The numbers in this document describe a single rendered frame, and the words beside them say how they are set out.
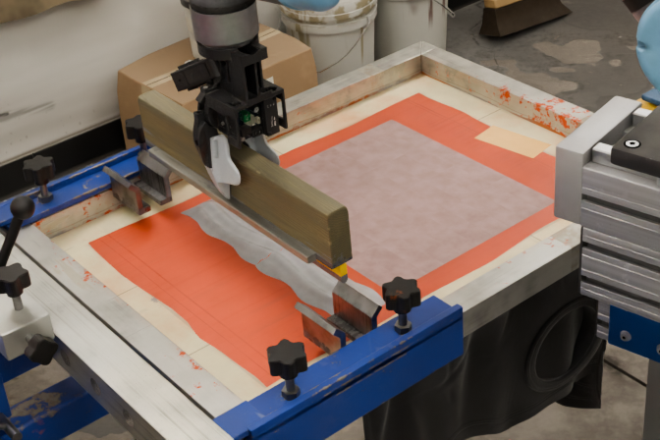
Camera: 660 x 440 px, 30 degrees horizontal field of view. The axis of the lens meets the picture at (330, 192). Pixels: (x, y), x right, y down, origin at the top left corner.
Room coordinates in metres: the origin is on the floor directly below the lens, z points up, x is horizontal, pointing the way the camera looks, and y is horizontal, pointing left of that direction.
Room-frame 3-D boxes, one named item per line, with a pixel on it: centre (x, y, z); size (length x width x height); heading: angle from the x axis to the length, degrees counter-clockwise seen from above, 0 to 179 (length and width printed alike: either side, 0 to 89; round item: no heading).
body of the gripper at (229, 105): (1.29, 0.10, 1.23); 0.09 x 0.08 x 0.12; 36
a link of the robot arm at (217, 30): (1.29, 0.10, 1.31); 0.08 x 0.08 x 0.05
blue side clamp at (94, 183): (1.50, 0.33, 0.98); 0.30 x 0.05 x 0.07; 126
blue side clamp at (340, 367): (1.05, -0.01, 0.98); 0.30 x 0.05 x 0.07; 126
